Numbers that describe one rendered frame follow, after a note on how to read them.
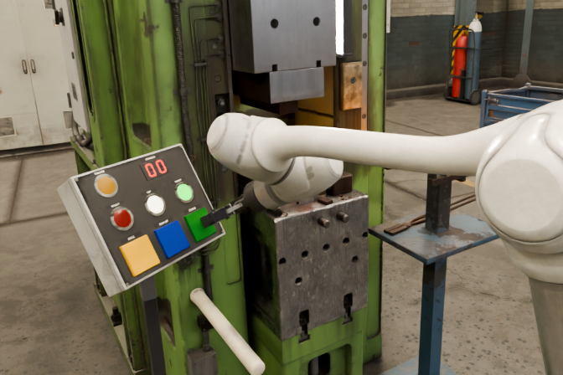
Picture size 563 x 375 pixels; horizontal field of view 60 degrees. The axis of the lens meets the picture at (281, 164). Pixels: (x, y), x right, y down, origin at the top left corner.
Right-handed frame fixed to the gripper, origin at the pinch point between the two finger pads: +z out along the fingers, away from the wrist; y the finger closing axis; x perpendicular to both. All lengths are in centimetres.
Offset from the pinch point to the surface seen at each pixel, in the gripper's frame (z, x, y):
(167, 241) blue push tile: 4.8, -0.1, -12.0
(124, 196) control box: 5.5, 14.1, -16.7
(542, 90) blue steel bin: 7, -39, 508
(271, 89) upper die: -9.2, 26.7, 35.6
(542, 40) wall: 47, 16, 954
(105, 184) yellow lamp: 5.1, 18.1, -20.0
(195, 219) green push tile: 4.8, 1.6, -1.1
